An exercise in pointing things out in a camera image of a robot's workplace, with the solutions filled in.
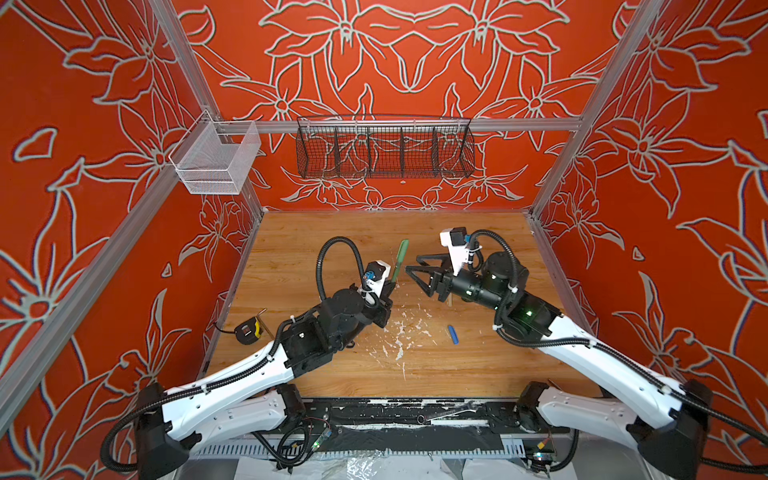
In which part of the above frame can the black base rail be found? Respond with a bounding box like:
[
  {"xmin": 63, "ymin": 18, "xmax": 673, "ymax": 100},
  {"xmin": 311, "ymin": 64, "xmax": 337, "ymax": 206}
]
[{"xmin": 304, "ymin": 397, "xmax": 521, "ymax": 433}]

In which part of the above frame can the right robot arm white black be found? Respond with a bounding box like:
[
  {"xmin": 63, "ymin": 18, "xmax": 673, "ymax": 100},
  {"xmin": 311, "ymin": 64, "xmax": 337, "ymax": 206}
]
[{"xmin": 405, "ymin": 252, "xmax": 713, "ymax": 479}]

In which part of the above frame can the yellow black tape measure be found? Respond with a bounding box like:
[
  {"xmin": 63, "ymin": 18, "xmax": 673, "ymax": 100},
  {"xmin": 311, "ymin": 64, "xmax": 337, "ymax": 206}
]
[{"xmin": 233, "ymin": 317, "xmax": 262, "ymax": 345}]

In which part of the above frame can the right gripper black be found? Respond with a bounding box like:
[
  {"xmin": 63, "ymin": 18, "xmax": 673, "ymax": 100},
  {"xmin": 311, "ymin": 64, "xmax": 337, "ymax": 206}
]
[{"xmin": 406, "ymin": 250, "xmax": 512, "ymax": 315}]

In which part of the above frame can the white mesh basket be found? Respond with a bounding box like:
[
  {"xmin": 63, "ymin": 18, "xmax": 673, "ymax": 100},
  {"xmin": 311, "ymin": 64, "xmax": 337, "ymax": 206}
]
[{"xmin": 169, "ymin": 113, "xmax": 261, "ymax": 195}]

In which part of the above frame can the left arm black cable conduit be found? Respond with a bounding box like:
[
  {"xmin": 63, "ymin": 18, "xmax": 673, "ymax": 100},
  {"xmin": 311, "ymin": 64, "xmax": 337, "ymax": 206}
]
[{"xmin": 315, "ymin": 236, "xmax": 366, "ymax": 301}]

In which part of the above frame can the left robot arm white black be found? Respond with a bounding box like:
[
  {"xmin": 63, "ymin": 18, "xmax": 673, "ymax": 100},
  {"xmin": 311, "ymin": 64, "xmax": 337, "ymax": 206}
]
[{"xmin": 132, "ymin": 280, "xmax": 395, "ymax": 479}]

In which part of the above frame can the green pen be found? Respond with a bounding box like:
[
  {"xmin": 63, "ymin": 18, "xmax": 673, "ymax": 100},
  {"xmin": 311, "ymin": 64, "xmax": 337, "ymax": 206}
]
[{"xmin": 392, "ymin": 239, "xmax": 409, "ymax": 283}]

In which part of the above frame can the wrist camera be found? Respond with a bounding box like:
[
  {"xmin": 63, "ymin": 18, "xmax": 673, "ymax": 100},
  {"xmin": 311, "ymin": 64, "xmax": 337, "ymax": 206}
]
[
  {"xmin": 361, "ymin": 260, "xmax": 391, "ymax": 298},
  {"xmin": 439, "ymin": 227, "xmax": 470, "ymax": 276}
]

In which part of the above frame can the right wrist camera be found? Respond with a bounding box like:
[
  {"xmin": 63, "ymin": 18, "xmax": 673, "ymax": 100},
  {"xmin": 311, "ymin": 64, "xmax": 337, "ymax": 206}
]
[{"xmin": 439, "ymin": 227, "xmax": 470, "ymax": 276}]

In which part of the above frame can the black wire basket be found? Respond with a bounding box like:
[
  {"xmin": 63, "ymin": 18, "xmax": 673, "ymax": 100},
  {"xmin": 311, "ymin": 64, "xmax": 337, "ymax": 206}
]
[{"xmin": 296, "ymin": 114, "xmax": 477, "ymax": 180}]

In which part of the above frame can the blue pen cap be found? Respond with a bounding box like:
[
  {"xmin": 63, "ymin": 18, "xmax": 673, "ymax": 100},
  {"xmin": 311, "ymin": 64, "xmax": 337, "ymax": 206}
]
[{"xmin": 447, "ymin": 325, "xmax": 459, "ymax": 345}]

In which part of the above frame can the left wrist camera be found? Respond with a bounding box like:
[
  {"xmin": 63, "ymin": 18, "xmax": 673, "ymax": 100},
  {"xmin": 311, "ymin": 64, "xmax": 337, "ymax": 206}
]
[{"xmin": 361, "ymin": 260, "xmax": 391, "ymax": 298}]

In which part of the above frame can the white cable duct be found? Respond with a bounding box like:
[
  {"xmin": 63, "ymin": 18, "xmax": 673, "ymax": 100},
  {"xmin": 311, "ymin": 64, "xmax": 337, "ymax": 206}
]
[{"xmin": 190, "ymin": 438, "xmax": 526, "ymax": 461}]

